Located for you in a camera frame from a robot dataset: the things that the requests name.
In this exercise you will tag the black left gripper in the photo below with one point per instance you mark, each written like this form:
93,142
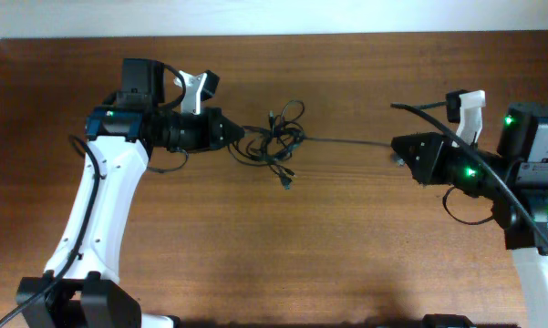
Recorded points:
211,128

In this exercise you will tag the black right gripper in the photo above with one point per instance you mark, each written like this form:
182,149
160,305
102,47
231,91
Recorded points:
434,143

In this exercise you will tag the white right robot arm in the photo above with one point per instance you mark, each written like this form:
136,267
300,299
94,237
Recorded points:
514,178

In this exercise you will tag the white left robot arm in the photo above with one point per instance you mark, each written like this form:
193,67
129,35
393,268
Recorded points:
157,106

